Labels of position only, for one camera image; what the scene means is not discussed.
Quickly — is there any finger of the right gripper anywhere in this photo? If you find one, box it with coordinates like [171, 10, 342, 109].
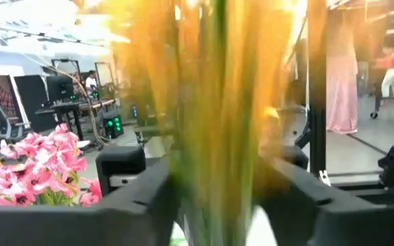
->
[96, 146, 146, 197]
[282, 146, 309, 170]

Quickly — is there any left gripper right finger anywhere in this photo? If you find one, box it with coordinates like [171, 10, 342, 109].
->
[250, 159, 394, 246]

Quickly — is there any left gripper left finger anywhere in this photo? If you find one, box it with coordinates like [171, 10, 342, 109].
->
[0, 157, 186, 246]

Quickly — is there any pink flower bunch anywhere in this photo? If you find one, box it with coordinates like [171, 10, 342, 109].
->
[0, 123, 89, 208]
[78, 176, 103, 208]

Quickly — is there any yellow flower bunch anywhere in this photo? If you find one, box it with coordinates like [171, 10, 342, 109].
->
[109, 0, 328, 246]

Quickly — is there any computer with green lights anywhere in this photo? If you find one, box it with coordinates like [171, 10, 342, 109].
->
[102, 113, 125, 140]

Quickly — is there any black office desk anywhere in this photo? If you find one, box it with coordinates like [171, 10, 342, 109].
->
[34, 98, 118, 141]

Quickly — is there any pink hanging garment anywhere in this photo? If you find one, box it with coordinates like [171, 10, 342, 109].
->
[326, 6, 359, 135]

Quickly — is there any person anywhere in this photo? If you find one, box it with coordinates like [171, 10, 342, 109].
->
[380, 47, 394, 99]
[84, 70, 99, 90]

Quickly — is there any black monitor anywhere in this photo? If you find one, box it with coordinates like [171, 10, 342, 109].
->
[45, 74, 75, 103]

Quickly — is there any wheeled table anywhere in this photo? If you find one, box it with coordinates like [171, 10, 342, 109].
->
[369, 63, 394, 120]

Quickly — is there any black partition panel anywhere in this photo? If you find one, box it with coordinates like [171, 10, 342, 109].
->
[13, 74, 58, 133]

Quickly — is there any grey office chair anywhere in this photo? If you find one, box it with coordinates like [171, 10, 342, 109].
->
[0, 103, 32, 141]

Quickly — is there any black table frame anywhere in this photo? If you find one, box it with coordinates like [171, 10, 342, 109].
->
[294, 0, 394, 206]

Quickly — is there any tan hanging cable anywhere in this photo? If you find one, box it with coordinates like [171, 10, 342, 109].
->
[21, 53, 111, 147]

